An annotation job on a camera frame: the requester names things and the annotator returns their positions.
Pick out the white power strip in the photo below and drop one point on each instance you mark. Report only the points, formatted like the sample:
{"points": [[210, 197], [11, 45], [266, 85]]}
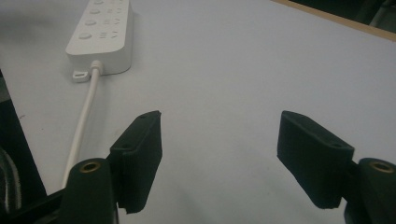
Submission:
{"points": [[101, 34]]}

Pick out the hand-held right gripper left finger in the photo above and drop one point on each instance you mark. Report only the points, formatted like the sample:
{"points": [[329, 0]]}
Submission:
{"points": [[137, 161]]}

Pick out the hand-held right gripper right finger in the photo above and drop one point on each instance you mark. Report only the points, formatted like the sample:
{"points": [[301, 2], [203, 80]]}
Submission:
{"points": [[311, 155]]}

